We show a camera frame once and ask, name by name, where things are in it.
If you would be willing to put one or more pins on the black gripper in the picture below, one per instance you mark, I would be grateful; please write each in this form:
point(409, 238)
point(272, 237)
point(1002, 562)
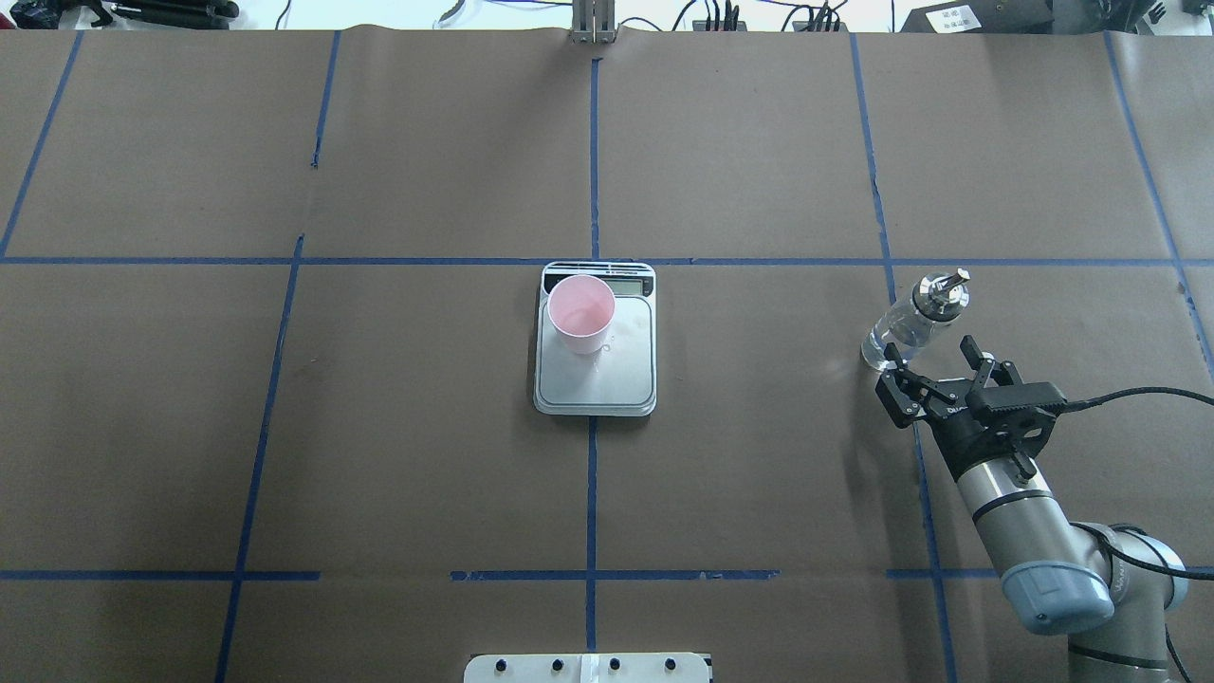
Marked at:
point(958, 434)

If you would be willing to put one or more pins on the clear glass sauce bottle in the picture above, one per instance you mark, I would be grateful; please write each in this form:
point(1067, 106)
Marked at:
point(932, 304)

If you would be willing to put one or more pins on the pink plastic cup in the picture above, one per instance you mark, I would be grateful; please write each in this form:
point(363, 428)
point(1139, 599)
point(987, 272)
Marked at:
point(581, 309)

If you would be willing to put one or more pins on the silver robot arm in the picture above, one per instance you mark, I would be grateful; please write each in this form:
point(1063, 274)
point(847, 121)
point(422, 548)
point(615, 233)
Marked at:
point(1106, 588)

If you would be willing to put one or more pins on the grey digital kitchen scale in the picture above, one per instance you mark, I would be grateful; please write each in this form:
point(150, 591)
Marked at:
point(608, 372)

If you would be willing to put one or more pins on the black box white label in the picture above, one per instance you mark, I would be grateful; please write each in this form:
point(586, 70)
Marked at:
point(994, 17)

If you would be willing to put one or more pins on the white pillar with base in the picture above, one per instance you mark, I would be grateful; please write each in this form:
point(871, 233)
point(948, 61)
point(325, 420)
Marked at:
point(590, 667)

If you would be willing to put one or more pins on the black folded tripod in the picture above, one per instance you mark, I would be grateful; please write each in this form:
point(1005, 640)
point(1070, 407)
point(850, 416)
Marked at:
point(194, 15)

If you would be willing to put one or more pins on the aluminium frame post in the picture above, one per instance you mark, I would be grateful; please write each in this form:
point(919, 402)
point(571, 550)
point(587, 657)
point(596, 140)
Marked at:
point(593, 22)

